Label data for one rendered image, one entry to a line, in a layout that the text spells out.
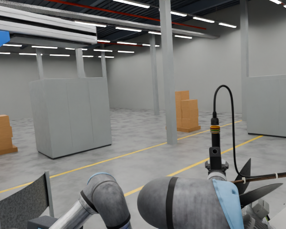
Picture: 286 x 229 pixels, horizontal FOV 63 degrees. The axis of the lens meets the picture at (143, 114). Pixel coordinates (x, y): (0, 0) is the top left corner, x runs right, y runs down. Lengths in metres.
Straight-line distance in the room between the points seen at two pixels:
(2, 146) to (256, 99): 8.44
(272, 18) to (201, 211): 13.82
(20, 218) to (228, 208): 2.42
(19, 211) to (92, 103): 5.23
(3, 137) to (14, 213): 6.34
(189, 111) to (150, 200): 8.80
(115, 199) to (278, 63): 13.21
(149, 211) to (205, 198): 0.12
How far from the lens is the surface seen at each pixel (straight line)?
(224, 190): 0.51
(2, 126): 8.84
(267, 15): 14.29
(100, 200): 0.90
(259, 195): 1.24
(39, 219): 1.37
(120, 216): 0.89
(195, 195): 0.51
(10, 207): 2.63
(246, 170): 1.48
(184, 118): 9.45
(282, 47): 13.79
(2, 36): 0.54
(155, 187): 0.53
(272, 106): 8.47
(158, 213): 0.52
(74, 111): 7.23
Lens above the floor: 1.86
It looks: 7 degrees down
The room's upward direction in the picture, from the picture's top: 4 degrees counter-clockwise
